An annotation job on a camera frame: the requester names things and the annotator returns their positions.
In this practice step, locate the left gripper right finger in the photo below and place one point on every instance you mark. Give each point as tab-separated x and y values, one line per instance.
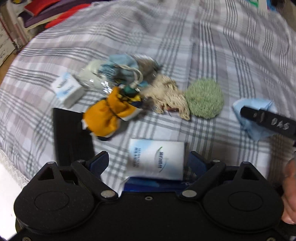
210	177

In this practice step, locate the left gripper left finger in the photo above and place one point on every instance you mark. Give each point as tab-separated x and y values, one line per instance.
88	173

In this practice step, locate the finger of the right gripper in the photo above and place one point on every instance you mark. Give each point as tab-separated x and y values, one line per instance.
271	121

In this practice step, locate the light blue cloth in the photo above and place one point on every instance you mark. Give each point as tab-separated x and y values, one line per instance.
254	131

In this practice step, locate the green chenille ball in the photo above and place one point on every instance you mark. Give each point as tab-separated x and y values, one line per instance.
204	98

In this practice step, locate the small white tissue pack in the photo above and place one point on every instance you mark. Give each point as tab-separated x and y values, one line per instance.
67	89

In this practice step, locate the blue tissue pack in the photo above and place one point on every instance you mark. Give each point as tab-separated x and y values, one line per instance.
137	184

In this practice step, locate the person's right hand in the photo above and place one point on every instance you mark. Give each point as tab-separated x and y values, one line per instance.
289	195

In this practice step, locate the black box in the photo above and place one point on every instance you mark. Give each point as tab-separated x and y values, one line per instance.
71	141

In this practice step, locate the grey plaid bed cover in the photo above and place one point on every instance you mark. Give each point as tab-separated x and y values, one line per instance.
250	53

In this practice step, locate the orange red blanket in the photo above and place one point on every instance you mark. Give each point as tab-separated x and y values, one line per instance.
66	15

